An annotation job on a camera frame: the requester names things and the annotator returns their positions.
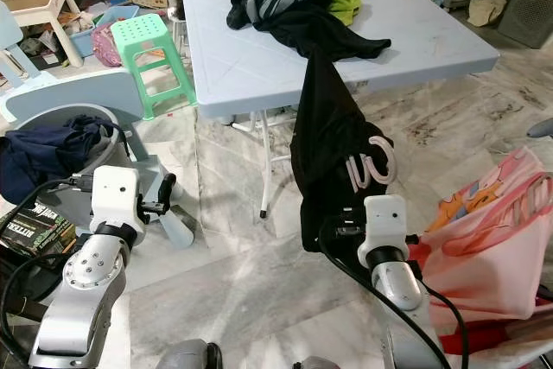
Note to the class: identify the pale pink plastic hanger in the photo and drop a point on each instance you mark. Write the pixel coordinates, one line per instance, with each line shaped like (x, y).
(390, 162)

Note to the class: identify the black garment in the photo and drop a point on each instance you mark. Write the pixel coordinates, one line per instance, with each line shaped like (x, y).
(328, 127)

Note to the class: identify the navy blue garment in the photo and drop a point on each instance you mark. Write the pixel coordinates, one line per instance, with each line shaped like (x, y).
(43, 157)

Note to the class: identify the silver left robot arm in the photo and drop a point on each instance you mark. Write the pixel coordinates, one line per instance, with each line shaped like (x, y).
(95, 270)

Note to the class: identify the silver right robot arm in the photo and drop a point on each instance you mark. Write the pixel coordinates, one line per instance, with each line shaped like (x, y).
(397, 287)

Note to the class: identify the grey plastic bucket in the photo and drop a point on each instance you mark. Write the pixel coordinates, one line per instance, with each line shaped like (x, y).
(112, 151)

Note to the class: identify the black green bitters box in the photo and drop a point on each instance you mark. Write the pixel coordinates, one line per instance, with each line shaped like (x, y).
(39, 229)

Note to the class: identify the light blue child chair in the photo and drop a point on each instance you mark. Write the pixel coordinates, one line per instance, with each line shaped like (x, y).
(7, 41)
(69, 92)

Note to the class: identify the pink cartoon print garment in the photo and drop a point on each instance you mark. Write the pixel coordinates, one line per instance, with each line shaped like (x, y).
(484, 257)

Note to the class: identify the grey right robot leg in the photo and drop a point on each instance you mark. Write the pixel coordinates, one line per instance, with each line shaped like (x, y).
(315, 365)

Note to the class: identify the grey robot leg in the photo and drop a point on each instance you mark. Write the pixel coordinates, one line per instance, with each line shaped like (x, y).
(315, 365)
(190, 359)

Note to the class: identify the pink patterned bag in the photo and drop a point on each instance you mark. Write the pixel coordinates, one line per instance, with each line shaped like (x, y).
(105, 47)

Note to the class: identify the light blue folding table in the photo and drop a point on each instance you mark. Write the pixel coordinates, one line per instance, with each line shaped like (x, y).
(259, 66)

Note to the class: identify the green plastic stool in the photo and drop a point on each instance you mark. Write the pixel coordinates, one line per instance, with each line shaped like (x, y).
(145, 34)

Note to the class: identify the grey left robot leg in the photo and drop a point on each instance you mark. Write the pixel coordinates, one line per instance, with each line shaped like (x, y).
(190, 359)

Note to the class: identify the red garment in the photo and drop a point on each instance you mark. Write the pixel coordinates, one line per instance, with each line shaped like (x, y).
(484, 336)

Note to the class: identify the blue plastic bin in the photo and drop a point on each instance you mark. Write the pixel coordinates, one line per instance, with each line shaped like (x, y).
(123, 15)

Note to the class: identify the black clothes pile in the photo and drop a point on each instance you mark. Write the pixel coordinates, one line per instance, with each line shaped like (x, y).
(294, 32)

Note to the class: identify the cream small table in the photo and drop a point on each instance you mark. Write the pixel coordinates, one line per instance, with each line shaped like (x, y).
(52, 8)

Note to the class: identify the lime green garment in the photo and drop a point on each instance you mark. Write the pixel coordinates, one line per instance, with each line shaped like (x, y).
(346, 2)

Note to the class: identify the beige bag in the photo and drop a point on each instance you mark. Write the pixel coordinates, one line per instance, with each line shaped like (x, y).
(486, 11)

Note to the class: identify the grey air purifier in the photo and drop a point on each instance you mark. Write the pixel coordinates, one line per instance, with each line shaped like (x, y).
(527, 6)

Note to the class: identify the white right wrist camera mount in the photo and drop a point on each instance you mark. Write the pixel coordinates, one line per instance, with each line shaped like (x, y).
(384, 220)

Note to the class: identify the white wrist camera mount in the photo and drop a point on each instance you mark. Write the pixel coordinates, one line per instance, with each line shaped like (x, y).
(117, 196)
(384, 220)

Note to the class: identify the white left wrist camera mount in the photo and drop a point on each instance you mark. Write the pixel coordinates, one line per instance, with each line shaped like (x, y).
(117, 196)

